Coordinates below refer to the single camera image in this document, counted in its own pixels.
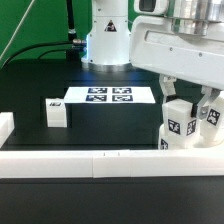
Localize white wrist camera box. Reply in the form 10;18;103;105
134;0;169;15

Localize black cable bundle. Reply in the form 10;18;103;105
0;0;88;68

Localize white sheet with tags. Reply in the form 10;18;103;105
64;86;155;104

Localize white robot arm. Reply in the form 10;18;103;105
82;0;224;119

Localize white round stool seat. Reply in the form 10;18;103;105
158;125;224;150

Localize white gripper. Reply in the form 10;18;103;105
130;16;224;119

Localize thin grey cable left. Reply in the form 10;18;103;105
0;0;36;63

